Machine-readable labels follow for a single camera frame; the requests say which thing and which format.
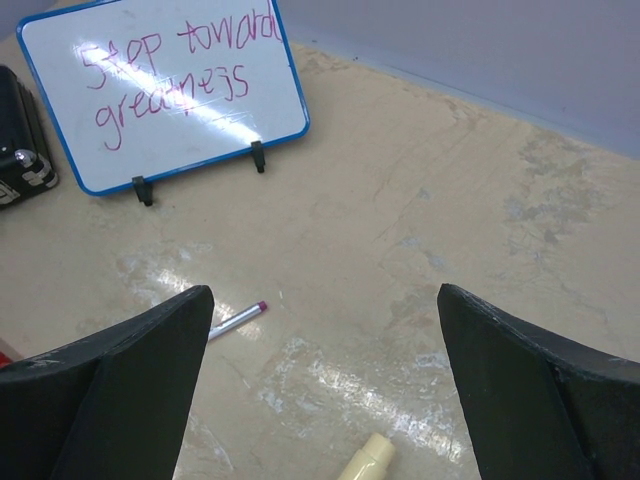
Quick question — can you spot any black carrying case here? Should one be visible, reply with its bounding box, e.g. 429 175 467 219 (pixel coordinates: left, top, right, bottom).
1 65 58 210

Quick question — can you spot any purple whiteboard marker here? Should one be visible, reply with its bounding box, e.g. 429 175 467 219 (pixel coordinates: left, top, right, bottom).
208 301 268 341

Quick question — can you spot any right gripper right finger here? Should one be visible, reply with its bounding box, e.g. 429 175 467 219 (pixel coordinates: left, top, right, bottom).
437 284 639 479

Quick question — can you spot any red glitter microphone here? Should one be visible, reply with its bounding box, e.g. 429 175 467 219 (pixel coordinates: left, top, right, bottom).
0 350 13 368

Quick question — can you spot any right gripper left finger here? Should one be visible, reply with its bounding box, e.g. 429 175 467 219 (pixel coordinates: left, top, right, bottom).
1 285 214 479

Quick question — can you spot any wire whiteboard stand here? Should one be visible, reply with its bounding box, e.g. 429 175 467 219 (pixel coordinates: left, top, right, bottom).
132 141 266 207

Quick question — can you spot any blue framed whiteboard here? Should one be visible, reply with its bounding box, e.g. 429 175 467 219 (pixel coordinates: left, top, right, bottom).
16 1 310 196

